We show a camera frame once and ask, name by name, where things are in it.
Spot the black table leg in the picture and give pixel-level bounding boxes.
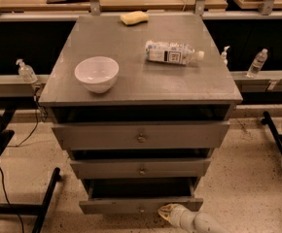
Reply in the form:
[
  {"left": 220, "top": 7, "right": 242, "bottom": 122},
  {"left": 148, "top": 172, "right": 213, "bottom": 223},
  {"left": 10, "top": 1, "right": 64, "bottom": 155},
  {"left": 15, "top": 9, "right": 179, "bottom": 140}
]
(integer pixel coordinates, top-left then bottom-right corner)
[
  {"left": 0, "top": 168, "right": 61, "bottom": 233},
  {"left": 261, "top": 111, "right": 282, "bottom": 177}
]

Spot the grey top drawer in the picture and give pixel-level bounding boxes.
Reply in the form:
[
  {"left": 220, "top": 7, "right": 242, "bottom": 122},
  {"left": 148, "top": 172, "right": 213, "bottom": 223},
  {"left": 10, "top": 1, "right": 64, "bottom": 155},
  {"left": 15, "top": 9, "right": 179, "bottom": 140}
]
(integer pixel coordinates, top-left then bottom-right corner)
[{"left": 53, "top": 121, "right": 229, "bottom": 150}]

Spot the white bowl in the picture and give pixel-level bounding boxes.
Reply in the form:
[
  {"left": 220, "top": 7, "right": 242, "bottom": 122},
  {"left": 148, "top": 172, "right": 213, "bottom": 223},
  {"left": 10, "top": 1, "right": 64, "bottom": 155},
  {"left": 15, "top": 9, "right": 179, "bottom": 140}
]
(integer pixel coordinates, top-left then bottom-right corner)
[{"left": 74, "top": 56, "right": 119, "bottom": 93}]

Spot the grey drawer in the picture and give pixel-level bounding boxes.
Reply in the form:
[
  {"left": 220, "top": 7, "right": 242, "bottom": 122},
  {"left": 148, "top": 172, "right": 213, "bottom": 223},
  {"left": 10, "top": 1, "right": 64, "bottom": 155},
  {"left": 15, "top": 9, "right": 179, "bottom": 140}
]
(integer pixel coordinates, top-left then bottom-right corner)
[
  {"left": 79, "top": 178, "right": 203, "bottom": 215},
  {"left": 53, "top": 121, "right": 229, "bottom": 150},
  {"left": 70, "top": 158, "right": 210, "bottom": 180}
]

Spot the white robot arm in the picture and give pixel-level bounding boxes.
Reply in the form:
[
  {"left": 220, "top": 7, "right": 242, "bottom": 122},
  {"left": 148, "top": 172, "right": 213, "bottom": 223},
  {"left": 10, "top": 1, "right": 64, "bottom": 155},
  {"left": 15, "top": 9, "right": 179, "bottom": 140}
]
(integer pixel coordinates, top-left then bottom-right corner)
[{"left": 158, "top": 204, "right": 229, "bottom": 233}]

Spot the grey bottom drawer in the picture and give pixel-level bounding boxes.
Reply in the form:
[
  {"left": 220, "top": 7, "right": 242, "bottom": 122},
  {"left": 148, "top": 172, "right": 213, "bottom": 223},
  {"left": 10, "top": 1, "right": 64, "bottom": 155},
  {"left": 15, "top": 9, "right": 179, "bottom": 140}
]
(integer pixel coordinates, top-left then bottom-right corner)
[{"left": 79, "top": 178, "right": 203, "bottom": 215}]

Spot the black table leg left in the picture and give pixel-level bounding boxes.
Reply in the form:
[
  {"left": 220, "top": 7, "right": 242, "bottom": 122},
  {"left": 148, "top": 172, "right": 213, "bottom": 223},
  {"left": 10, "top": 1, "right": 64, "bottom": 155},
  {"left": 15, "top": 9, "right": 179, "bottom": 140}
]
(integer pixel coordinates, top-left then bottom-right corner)
[{"left": 0, "top": 168, "right": 61, "bottom": 233}]

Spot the grey middle drawer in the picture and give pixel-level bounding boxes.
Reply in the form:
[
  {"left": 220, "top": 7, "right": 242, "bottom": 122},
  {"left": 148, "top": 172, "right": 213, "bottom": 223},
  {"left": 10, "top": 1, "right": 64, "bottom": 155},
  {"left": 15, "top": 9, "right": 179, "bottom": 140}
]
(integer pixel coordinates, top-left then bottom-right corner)
[{"left": 70, "top": 158, "right": 210, "bottom": 180}]

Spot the clear pump dispenser bottle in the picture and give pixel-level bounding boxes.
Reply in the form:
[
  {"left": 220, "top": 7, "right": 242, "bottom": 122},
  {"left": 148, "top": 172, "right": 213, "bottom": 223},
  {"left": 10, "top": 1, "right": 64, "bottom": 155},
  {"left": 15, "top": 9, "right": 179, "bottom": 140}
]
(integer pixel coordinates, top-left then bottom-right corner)
[{"left": 16, "top": 59, "right": 38, "bottom": 83}]

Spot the upright clear water bottle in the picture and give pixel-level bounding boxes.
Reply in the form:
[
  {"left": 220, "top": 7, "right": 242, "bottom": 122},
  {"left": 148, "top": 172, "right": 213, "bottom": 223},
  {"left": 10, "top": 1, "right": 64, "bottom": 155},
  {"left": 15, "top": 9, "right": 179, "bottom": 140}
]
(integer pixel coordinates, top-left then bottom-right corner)
[{"left": 246, "top": 49, "right": 268, "bottom": 78}]

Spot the black floor cable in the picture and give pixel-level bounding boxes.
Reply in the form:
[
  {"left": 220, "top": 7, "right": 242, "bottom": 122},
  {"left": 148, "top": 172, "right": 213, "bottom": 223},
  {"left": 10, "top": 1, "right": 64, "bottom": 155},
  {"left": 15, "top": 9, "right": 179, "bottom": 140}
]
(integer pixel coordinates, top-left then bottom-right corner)
[{"left": 0, "top": 95, "right": 42, "bottom": 233}]

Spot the small white pump bottle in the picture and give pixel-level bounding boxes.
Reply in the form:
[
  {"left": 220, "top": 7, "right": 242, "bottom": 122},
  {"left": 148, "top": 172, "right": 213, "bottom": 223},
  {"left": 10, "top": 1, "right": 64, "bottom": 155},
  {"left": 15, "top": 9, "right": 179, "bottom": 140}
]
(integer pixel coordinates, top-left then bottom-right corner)
[{"left": 221, "top": 46, "right": 230, "bottom": 66}]

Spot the grey wooden drawer cabinet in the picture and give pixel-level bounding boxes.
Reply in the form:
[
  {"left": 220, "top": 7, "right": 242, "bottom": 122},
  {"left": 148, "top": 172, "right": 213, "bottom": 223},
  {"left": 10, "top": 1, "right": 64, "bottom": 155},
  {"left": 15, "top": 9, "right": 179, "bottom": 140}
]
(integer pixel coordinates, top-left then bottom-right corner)
[{"left": 38, "top": 14, "right": 244, "bottom": 192}]

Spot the lying plastic water bottle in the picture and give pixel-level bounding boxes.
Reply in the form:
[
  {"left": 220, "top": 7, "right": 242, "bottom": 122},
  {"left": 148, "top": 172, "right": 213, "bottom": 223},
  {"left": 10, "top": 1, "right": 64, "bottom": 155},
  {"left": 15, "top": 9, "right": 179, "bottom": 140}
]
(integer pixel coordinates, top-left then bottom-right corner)
[{"left": 145, "top": 40, "right": 204, "bottom": 66}]

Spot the black table leg right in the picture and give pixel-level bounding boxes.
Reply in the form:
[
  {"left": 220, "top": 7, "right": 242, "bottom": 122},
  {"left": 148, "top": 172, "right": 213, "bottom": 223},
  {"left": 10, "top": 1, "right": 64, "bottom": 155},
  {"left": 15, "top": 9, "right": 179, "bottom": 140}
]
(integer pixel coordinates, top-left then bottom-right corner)
[{"left": 261, "top": 111, "right": 282, "bottom": 177}]

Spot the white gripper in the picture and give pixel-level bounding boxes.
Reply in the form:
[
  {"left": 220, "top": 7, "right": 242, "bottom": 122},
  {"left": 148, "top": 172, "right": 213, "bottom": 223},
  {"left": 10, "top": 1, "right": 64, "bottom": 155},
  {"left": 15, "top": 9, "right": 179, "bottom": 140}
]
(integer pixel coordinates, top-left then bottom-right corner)
[{"left": 158, "top": 204, "right": 197, "bottom": 233}]

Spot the yellow sponge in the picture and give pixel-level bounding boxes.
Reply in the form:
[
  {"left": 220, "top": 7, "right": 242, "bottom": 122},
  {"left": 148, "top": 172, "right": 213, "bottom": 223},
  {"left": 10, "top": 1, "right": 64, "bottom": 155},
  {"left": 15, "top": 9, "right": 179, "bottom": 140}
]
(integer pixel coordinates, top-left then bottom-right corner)
[{"left": 120, "top": 11, "right": 149, "bottom": 26}]

